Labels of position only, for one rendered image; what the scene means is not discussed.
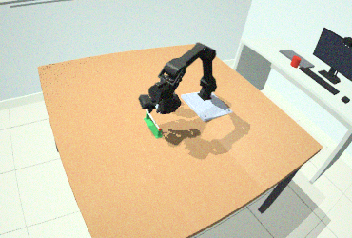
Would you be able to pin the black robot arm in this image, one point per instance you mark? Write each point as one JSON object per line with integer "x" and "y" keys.
{"x": 176, "y": 69}

